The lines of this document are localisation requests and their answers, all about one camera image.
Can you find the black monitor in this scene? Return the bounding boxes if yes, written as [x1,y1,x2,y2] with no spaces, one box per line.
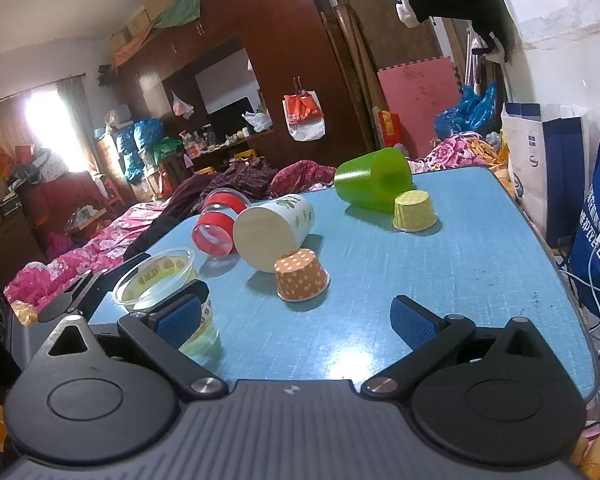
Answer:
[204,97,255,137]

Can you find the orange and white plastic bag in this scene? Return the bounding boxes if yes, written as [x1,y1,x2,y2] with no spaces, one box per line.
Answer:
[283,89,326,142]

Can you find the white cable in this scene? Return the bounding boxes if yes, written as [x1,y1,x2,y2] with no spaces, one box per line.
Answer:
[559,220,600,411]

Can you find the red armchair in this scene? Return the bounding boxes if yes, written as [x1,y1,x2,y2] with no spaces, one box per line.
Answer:
[19,170,112,262]

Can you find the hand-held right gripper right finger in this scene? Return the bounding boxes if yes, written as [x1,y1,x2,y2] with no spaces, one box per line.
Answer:
[360,296,549,396]

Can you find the stack of blue bags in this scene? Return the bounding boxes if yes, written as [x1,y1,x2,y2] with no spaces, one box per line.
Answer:
[115,117,164,184]

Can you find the green plastic cup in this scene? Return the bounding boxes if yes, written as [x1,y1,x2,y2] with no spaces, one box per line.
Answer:
[334,148,414,214]

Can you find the small white plastic bag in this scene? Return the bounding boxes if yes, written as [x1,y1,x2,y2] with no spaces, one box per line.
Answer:
[172,91,195,120]

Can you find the pink floral blanket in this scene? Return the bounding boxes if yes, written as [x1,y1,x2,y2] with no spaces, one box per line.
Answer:
[2,159,342,313]

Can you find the dark plaid cloth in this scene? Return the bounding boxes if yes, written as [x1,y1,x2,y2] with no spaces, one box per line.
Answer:
[166,156,282,222]

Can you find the red and yellow packet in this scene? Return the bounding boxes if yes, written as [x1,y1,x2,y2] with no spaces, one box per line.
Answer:
[377,109,404,149]

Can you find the orange dotted paper cup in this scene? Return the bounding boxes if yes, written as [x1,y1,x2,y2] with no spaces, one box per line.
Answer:
[273,248,331,303]

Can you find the floral bedding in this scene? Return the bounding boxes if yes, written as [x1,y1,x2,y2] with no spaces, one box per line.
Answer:
[409,131,512,177]

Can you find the white and blue paper bag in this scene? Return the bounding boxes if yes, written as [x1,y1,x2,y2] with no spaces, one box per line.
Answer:
[500,102,589,249]

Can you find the white cactus print cup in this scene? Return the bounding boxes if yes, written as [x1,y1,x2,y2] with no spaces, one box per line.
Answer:
[232,193,316,274]

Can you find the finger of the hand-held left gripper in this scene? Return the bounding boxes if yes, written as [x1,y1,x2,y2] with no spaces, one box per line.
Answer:
[37,269,112,324]

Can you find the wooden boards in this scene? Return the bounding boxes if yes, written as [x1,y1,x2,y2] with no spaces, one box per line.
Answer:
[322,0,444,152]

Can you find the yellow dotted paper cup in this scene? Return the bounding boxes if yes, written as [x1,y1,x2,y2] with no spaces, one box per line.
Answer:
[392,190,439,233]

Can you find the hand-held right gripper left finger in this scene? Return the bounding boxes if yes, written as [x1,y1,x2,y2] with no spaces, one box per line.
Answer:
[45,280,229,402]

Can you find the blue tote bag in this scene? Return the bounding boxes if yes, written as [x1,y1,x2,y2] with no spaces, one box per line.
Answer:
[568,120,600,327]

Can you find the brown curtain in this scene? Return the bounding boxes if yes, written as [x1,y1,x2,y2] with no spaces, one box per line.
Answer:
[0,76,97,173]

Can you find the pink foam mat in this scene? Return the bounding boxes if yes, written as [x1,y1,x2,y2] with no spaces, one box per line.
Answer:
[377,55,464,162]

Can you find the clear cup with yellow label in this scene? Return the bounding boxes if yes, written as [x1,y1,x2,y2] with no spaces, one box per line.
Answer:
[112,247,222,362]

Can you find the dark wooden wardrobe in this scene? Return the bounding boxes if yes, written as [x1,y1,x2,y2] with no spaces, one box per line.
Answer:
[111,0,377,173]

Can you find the blue plastic bag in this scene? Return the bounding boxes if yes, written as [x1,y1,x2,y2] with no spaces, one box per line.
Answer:
[433,82,497,141]

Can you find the clear cup with red sleeve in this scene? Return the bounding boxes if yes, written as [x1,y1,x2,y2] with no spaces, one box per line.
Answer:
[191,187,251,259]

